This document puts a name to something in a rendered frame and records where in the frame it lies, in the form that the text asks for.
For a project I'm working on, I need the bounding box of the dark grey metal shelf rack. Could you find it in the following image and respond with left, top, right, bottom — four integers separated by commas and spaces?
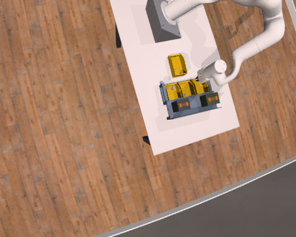
159, 81, 222, 120

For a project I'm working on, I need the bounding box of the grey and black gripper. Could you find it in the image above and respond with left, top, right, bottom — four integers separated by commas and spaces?
196, 68, 211, 85

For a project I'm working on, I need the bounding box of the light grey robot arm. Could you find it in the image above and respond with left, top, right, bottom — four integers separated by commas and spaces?
161, 0, 285, 86

